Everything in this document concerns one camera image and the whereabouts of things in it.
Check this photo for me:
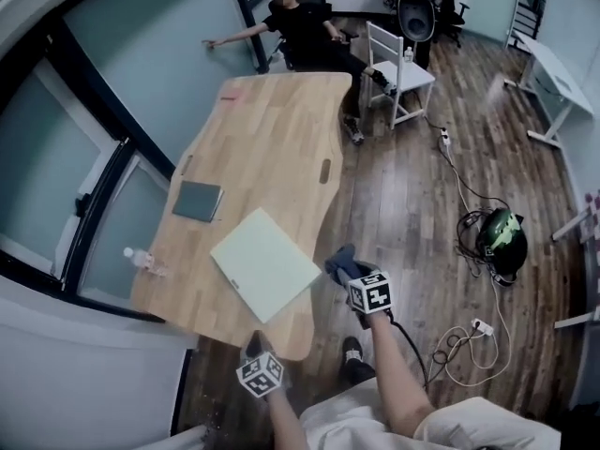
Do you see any white wooden chair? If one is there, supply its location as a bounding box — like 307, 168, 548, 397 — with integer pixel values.
365, 20, 436, 130

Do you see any person's white shirt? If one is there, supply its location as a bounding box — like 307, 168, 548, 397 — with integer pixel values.
299, 376, 562, 450

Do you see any clear plastic water bottle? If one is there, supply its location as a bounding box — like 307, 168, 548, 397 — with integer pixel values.
122, 246, 173, 278

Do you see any green black helmet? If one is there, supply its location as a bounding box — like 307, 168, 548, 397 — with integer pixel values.
476, 207, 529, 276

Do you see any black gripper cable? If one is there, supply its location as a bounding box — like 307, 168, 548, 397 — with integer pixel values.
391, 319, 430, 388

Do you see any person's right forearm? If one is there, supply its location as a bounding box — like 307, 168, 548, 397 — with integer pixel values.
367, 314, 437, 438

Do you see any white desk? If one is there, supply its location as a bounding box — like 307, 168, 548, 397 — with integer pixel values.
503, 33, 594, 148

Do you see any white insulated pipe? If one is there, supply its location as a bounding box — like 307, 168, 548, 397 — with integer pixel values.
168, 422, 207, 450

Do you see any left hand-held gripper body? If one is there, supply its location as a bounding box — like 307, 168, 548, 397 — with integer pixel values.
235, 350, 286, 400

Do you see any person's black shoe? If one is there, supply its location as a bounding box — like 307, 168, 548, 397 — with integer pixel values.
340, 336, 376, 396

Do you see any long white cable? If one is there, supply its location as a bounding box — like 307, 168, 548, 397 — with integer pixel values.
424, 114, 513, 388

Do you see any person's left forearm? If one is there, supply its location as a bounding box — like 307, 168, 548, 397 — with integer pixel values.
264, 386, 306, 450

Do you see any black glass partition frame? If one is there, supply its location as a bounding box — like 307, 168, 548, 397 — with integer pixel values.
228, 0, 272, 75

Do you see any black window frame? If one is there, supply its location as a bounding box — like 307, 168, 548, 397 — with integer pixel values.
0, 11, 177, 323

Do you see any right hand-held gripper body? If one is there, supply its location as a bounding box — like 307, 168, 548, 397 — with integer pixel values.
344, 269, 393, 317

